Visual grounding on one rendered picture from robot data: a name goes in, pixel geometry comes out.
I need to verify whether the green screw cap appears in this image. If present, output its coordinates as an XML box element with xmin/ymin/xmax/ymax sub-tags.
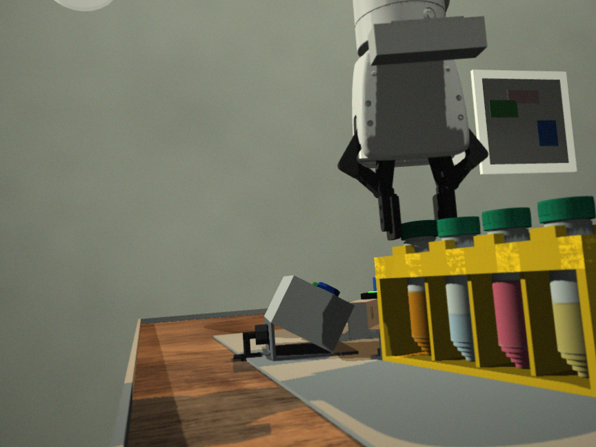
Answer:
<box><xmin>537</xmin><ymin>196</ymin><xmax>596</xmax><ymax>224</ymax></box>
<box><xmin>482</xmin><ymin>208</ymin><xmax>532</xmax><ymax>231</ymax></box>
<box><xmin>437</xmin><ymin>217</ymin><xmax>481</xmax><ymax>237</ymax></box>

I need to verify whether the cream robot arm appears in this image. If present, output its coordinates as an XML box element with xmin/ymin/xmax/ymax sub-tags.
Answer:
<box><xmin>353</xmin><ymin>0</ymin><xmax>488</xmax><ymax>66</ymax></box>

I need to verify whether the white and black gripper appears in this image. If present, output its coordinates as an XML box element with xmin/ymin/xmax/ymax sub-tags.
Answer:
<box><xmin>337</xmin><ymin>50</ymin><xmax>488</xmax><ymax>241</ymax></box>

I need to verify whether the yellow tube rack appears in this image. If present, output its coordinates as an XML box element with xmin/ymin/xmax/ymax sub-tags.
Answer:
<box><xmin>374</xmin><ymin>224</ymin><xmax>596</xmax><ymax>397</ymax></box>

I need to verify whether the beige flat mat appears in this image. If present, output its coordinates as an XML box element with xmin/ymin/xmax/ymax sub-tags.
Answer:
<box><xmin>244</xmin><ymin>324</ymin><xmax>596</xmax><ymax>447</ymax></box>

